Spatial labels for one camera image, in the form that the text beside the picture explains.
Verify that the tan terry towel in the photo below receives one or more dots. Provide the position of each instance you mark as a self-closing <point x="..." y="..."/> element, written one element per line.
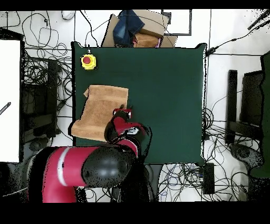
<point x="99" y="109"/>

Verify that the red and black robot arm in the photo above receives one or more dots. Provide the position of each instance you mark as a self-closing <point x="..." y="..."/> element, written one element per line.
<point x="105" y="164"/>

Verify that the black flat floor bar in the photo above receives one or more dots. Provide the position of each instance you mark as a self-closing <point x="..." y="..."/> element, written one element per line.
<point x="232" y="95"/>

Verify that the dark green tablecloth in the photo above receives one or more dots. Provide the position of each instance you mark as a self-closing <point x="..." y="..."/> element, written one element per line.
<point x="168" y="95"/>

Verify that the yellow emergency stop button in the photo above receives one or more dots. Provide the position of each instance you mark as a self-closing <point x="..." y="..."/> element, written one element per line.
<point x="88" y="62"/>

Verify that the orange folded towel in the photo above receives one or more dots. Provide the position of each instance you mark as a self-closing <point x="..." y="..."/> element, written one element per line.
<point x="145" y="40"/>

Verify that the blue denim jeans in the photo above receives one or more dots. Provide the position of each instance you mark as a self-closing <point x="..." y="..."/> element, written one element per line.
<point x="126" y="27"/>

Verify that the brown cardboard box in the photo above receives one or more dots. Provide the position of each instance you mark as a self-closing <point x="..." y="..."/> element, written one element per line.
<point x="151" y="23"/>

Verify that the black caster base leg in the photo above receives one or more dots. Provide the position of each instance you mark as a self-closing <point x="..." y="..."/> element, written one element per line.
<point x="35" y="145"/>
<point x="242" y="152"/>

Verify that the black power adapter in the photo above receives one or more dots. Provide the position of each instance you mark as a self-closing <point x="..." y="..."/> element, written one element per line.
<point x="210" y="51"/>

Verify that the person's white shoe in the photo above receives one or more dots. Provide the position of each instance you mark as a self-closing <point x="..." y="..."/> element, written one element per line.
<point x="68" y="14"/>

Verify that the green cloth covered table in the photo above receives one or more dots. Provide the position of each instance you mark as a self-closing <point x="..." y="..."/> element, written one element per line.
<point x="266" y="105"/>

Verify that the black tripod leg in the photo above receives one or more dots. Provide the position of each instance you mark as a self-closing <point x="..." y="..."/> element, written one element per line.
<point x="258" y="20"/>

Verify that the dark square floor frame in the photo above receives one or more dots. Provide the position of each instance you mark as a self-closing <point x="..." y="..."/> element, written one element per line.
<point x="179" y="34"/>

